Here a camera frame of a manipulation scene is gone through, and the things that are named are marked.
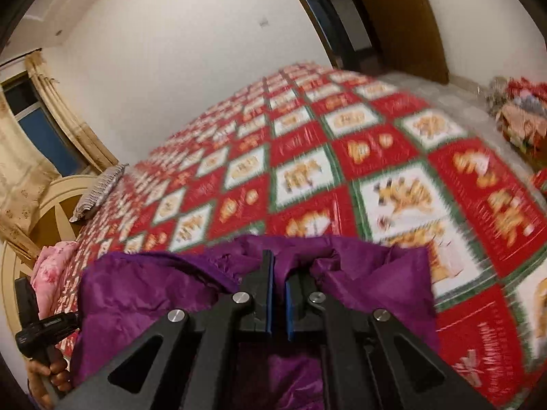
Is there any purple down jacket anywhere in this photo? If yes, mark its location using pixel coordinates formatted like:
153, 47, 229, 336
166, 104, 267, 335
70, 235, 441, 410

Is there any brown wooden door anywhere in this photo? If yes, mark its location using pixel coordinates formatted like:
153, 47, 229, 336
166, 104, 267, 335
342, 0, 450, 85

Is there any pile of colourful clothes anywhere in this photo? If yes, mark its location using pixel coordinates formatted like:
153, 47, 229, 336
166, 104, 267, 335
487, 76, 547, 154

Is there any window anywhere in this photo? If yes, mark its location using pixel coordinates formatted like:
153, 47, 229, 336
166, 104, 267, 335
0, 72, 88, 178

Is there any striped pillow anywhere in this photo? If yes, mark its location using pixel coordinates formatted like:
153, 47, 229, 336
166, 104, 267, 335
69, 163, 130, 223

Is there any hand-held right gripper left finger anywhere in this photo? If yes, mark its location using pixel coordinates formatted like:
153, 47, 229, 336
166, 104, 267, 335
55, 250, 275, 410

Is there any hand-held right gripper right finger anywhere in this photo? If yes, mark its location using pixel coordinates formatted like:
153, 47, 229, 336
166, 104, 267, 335
285, 272, 494, 410

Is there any person's left hand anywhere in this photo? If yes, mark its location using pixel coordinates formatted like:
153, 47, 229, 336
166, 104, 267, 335
28, 358, 72, 408

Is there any pink folded quilt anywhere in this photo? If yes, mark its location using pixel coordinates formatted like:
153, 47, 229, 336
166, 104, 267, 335
31, 240, 80, 321

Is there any wooden bed headboard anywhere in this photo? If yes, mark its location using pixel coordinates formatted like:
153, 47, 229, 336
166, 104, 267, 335
0, 174, 105, 377

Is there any red printed bedspread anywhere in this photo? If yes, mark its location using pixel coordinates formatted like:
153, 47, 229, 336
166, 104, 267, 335
51, 63, 547, 408

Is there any brown door frame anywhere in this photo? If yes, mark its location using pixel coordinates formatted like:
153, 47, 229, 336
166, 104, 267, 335
278, 0, 387, 73

